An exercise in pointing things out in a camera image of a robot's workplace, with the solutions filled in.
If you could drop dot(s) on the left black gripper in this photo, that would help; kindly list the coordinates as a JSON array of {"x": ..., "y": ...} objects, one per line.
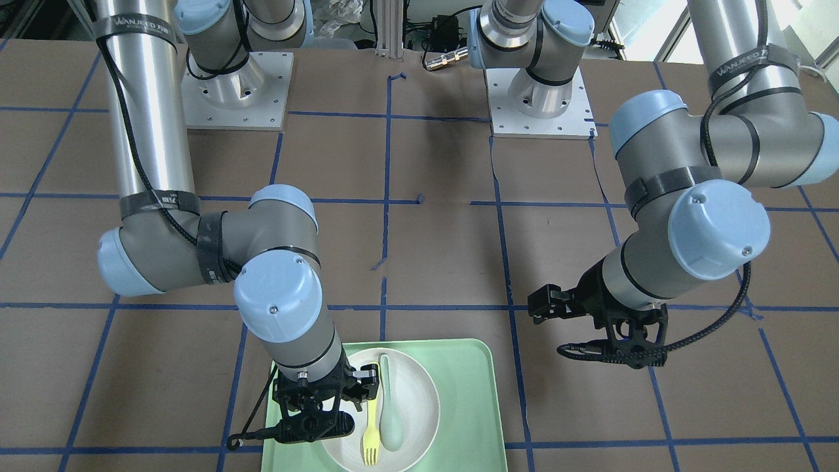
[{"x": 588, "y": 289}]

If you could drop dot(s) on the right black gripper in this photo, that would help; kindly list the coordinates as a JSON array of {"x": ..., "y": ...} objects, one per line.
[{"x": 365, "y": 380}]

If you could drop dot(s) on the light green spoon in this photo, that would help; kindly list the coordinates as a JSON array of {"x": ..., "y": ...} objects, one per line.
[{"x": 391, "y": 430}]

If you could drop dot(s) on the yellow plastic fork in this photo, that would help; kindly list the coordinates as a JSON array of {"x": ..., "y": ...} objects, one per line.
[{"x": 371, "y": 436}]

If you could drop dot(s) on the white round plate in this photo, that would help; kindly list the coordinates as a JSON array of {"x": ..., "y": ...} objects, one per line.
[{"x": 408, "y": 415}]

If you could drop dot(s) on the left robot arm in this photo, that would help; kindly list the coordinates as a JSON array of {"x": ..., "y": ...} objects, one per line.
[{"x": 688, "y": 185}]

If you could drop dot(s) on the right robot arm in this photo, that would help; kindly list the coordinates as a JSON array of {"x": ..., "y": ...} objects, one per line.
[{"x": 269, "y": 251}]

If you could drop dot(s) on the light green tray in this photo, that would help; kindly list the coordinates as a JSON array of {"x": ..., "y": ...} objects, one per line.
[{"x": 445, "y": 392}]

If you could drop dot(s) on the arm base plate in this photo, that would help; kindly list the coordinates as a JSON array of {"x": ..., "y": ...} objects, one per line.
[
  {"x": 251, "y": 98},
  {"x": 522, "y": 108}
]

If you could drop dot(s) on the silver cable connector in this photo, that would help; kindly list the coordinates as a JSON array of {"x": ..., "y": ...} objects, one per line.
[{"x": 446, "y": 59}]

